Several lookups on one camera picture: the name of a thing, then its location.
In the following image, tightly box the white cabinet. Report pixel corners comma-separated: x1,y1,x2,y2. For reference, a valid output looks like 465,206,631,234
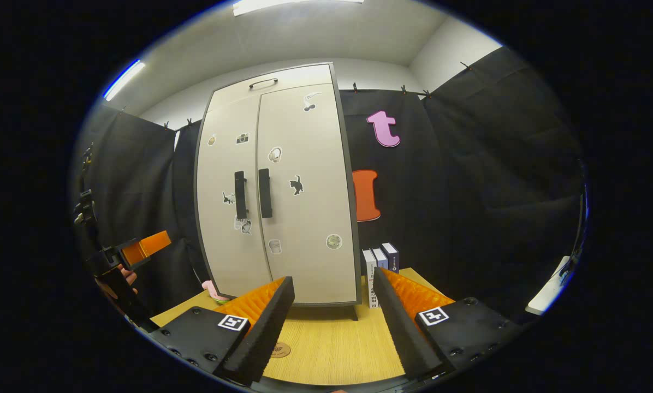
194,62,361,321

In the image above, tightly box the black backdrop cloth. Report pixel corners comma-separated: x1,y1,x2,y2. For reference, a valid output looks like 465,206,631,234
78,46,586,324

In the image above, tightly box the pink and green object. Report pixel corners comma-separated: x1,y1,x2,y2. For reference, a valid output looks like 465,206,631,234
201,279,230,305

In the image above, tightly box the narrow ceiling light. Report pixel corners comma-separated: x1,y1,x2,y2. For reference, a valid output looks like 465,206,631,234
103,59,146,102

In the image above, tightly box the white round table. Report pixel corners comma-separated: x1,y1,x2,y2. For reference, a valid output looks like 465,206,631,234
525,255,574,317

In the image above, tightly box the dark spine book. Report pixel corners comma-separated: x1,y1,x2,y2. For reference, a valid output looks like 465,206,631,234
382,243,400,274

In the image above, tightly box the wide ceiling light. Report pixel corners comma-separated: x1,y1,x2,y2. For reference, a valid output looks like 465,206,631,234
233,0,364,16

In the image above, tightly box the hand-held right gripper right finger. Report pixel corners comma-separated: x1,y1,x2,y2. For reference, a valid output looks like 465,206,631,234
372,267,525,382

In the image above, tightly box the black door handle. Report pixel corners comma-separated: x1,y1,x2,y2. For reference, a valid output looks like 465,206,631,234
234,171,250,221
258,168,274,219

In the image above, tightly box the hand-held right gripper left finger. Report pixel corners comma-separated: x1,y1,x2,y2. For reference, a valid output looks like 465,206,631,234
151,276,295,386

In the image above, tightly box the white spine book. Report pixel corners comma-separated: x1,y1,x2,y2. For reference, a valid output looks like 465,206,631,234
361,249,378,309

